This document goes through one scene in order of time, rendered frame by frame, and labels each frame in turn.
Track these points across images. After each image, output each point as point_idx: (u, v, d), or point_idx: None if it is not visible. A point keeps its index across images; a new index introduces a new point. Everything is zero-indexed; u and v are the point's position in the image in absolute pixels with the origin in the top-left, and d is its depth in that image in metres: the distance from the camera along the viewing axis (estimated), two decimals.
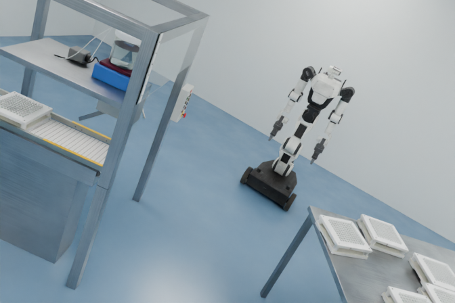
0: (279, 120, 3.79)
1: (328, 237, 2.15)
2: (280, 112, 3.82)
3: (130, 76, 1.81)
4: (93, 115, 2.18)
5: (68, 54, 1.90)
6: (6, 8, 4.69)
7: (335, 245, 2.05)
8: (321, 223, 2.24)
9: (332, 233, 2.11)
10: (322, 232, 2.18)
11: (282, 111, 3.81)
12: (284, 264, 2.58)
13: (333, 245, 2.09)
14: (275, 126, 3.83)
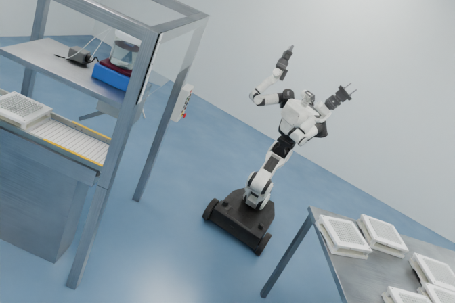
0: (286, 74, 3.02)
1: (328, 237, 2.15)
2: (275, 82, 3.07)
3: (130, 76, 1.81)
4: (93, 115, 2.18)
5: (68, 54, 1.90)
6: (6, 8, 4.69)
7: (335, 245, 2.05)
8: (321, 223, 2.24)
9: (332, 233, 2.11)
10: (322, 232, 2.18)
11: (273, 82, 3.06)
12: (284, 264, 2.58)
13: (333, 245, 2.09)
14: (285, 63, 3.00)
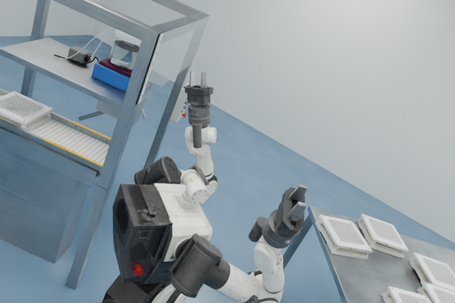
0: (254, 224, 1.09)
1: (328, 237, 2.15)
2: None
3: (130, 76, 1.81)
4: (93, 115, 2.18)
5: (68, 54, 1.90)
6: (6, 8, 4.69)
7: (335, 245, 2.05)
8: (321, 223, 2.24)
9: (332, 233, 2.11)
10: (322, 232, 2.18)
11: None
12: (284, 264, 2.58)
13: (333, 245, 2.09)
14: None
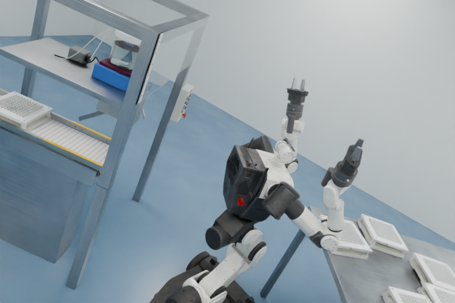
0: (326, 173, 1.61)
1: None
2: (324, 197, 1.61)
3: (130, 76, 1.81)
4: (93, 115, 2.18)
5: (68, 54, 1.90)
6: (6, 8, 4.69)
7: None
8: None
9: None
10: None
11: None
12: (284, 264, 2.58)
13: None
14: None
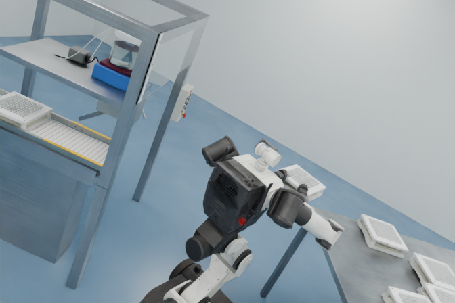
0: None
1: (292, 189, 2.23)
2: None
3: (130, 76, 1.81)
4: (93, 115, 2.18)
5: (68, 54, 1.90)
6: (6, 8, 4.69)
7: None
8: None
9: (298, 185, 2.19)
10: (285, 186, 2.24)
11: None
12: (284, 264, 2.58)
13: None
14: None
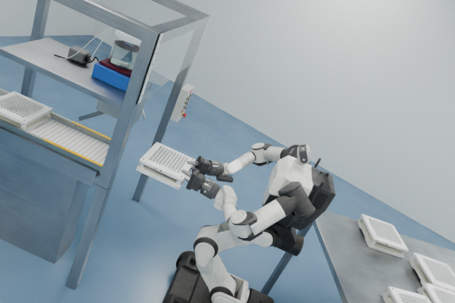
0: (223, 181, 2.14)
1: None
2: (238, 170, 2.17)
3: (130, 76, 1.81)
4: (93, 115, 2.18)
5: (68, 54, 1.90)
6: (6, 8, 4.69)
7: None
8: None
9: (189, 165, 2.04)
10: (185, 178, 2.01)
11: None
12: (284, 264, 2.58)
13: None
14: None
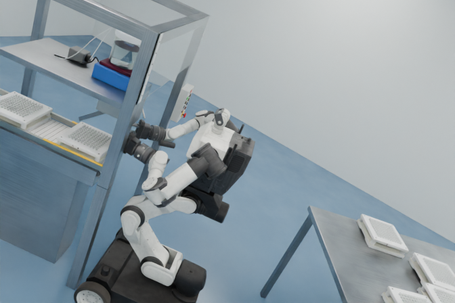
0: (165, 146, 2.17)
1: None
2: (181, 136, 2.20)
3: (130, 76, 1.81)
4: (93, 115, 2.18)
5: (68, 54, 1.90)
6: (6, 8, 4.69)
7: None
8: None
9: None
10: (105, 156, 2.04)
11: (182, 135, 2.23)
12: (284, 264, 2.58)
13: None
14: (151, 139, 2.16)
